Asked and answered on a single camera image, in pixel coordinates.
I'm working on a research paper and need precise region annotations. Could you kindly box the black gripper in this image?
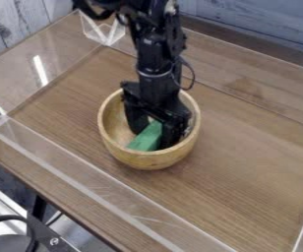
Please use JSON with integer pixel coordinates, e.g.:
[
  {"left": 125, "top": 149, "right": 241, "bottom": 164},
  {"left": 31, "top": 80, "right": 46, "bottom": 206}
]
[{"left": 120, "top": 71, "right": 192, "bottom": 149}]

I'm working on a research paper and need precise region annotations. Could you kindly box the green rectangular block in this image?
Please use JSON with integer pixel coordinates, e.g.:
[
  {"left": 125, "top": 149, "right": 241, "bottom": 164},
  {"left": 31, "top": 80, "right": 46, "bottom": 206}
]
[{"left": 126, "top": 121, "right": 162, "bottom": 152}]

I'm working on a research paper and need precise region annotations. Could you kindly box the brown wooden bowl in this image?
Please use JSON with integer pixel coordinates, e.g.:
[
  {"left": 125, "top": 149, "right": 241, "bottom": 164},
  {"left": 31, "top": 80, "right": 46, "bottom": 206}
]
[{"left": 98, "top": 90, "right": 201, "bottom": 170}]

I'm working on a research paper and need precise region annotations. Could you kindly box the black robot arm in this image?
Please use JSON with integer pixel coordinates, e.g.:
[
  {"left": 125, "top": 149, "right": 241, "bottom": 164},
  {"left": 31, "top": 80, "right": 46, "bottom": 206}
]
[{"left": 73, "top": 0, "right": 192, "bottom": 149}]

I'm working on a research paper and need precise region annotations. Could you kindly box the black table leg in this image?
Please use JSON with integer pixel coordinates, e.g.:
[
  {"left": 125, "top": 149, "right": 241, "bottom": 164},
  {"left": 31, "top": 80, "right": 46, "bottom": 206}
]
[{"left": 33, "top": 196, "right": 47, "bottom": 221}]

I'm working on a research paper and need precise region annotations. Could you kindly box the clear acrylic tray wall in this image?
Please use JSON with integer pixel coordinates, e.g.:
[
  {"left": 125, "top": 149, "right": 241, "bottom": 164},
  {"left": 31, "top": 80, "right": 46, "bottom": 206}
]
[{"left": 0, "top": 14, "right": 303, "bottom": 252}]

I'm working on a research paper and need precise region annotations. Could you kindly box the metal bracket with screw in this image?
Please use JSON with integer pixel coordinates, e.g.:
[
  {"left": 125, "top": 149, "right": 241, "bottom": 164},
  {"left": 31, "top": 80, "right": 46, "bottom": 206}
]
[{"left": 27, "top": 216, "right": 81, "bottom": 252}]

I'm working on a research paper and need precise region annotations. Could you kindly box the black cable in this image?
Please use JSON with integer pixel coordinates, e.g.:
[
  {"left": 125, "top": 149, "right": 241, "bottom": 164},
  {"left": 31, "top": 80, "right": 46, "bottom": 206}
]
[{"left": 0, "top": 215, "right": 45, "bottom": 252}]

